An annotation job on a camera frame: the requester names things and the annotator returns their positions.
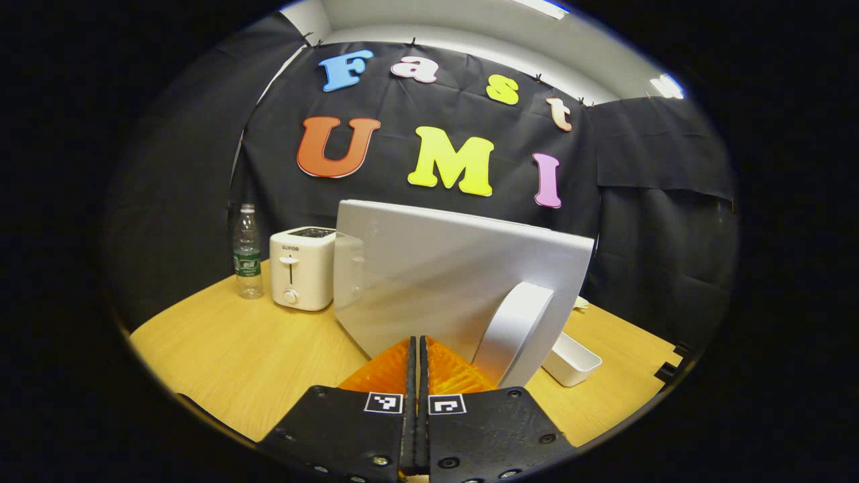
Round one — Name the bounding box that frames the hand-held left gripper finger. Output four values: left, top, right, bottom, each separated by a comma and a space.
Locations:
417, 335, 578, 483
257, 335, 418, 483

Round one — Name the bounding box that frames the white microwave oven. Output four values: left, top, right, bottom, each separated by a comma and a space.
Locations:
333, 199, 596, 390

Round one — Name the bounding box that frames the white rectangular tray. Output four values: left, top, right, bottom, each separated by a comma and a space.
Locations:
542, 331, 603, 388

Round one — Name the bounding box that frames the white toaster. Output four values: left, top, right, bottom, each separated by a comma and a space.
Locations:
269, 226, 337, 313

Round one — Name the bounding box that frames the clear plastic water bottle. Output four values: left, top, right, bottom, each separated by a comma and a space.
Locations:
232, 203, 264, 301

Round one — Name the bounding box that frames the black backdrop cloth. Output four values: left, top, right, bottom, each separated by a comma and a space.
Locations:
107, 12, 739, 336

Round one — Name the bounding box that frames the small ceiling light panel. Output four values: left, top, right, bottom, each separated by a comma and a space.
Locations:
648, 73, 686, 101

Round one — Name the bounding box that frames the large ceiling light panel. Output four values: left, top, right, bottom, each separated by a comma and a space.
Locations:
515, 0, 572, 20

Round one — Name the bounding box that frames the black table edge bracket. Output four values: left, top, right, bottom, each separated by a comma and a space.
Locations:
654, 341, 693, 385

